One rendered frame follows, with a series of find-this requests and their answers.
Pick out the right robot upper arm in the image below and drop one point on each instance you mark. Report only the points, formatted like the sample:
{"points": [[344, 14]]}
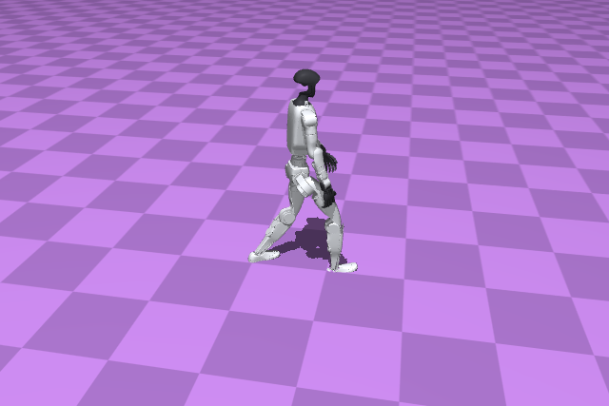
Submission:
{"points": [[309, 122]]}

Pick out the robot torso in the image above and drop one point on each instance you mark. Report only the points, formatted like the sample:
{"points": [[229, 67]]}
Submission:
{"points": [[296, 141]]}

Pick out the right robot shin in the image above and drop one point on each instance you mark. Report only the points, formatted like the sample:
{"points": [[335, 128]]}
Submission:
{"points": [[334, 243]]}

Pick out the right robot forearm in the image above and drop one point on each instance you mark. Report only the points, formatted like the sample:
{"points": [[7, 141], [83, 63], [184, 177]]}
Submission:
{"points": [[318, 165]]}

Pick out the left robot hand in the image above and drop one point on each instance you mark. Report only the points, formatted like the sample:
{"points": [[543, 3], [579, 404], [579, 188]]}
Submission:
{"points": [[329, 160]]}

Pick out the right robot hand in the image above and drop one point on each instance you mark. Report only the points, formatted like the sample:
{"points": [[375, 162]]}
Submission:
{"points": [[329, 194]]}

